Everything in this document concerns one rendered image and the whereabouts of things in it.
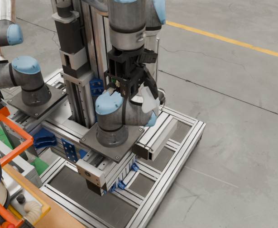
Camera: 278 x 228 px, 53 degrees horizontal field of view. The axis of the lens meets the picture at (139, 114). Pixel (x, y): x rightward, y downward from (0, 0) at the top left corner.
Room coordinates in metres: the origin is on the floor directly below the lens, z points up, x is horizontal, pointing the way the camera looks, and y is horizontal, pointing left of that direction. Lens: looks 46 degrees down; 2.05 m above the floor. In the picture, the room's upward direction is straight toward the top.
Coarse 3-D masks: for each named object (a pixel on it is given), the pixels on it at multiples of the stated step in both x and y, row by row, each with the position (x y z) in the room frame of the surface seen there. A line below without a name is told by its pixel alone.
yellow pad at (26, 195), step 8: (24, 184) 0.57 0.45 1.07; (24, 192) 0.53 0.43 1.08; (32, 192) 0.53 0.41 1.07; (16, 200) 0.49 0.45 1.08; (24, 200) 0.49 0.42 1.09; (40, 200) 0.50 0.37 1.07; (8, 208) 0.47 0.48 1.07; (16, 208) 0.46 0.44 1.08; (48, 208) 0.47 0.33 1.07; (16, 216) 0.44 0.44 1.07; (40, 216) 0.44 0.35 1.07
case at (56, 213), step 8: (8, 168) 0.72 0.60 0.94; (16, 176) 0.68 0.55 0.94; (32, 184) 0.64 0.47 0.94; (40, 192) 0.60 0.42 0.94; (48, 200) 0.56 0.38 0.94; (56, 208) 0.53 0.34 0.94; (48, 216) 0.50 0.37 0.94; (56, 216) 0.50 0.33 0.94; (64, 216) 0.50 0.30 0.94; (40, 224) 0.46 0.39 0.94; (48, 224) 0.46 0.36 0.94; (56, 224) 0.46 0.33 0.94; (64, 224) 0.46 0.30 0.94; (72, 224) 0.46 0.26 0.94; (80, 224) 0.46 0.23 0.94
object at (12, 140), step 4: (0, 124) 1.41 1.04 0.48; (4, 128) 1.39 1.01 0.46; (4, 132) 1.42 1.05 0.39; (8, 132) 1.39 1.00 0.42; (8, 136) 1.39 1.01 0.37; (12, 136) 1.40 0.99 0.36; (12, 140) 1.39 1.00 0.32; (16, 140) 1.41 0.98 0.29; (12, 144) 1.39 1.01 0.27; (16, 144) 1.40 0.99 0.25; (24, 152) 1.43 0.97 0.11; (20, 156) 1.39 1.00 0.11; (24, 156) 1.42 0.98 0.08; (28, 160) 1.42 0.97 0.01
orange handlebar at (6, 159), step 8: (0, 120) 0.81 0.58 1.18; (8, 120) 0.79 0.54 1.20; (16, 128) 0.75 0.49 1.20; (24, 136) 0.71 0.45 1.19; (24, 144) 0.67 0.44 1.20; (16, 152) 0.63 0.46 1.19; (0, 160) 0.59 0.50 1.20; (8, 160) 0.60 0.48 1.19; (0, 208) 0.41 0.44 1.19; (8, 216) 0.38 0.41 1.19
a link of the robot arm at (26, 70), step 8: (24, 56) 1.15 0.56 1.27; (16, 64) 1.08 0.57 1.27; (24, 64) 1.09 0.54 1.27; (32, 64) 1.09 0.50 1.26; (16, 72) 1.06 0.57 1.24; (24, 72) 1.05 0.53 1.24; (32, 72) 1.07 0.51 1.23; (40, 72) 1.11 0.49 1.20; (16, 80) 1.04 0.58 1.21; (24, 80) 1.05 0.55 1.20; (32, 80) 1.06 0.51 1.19; (40, 80) 1.09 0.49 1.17; (24, 88) 1.06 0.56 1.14; (32, 88) 1.06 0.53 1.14
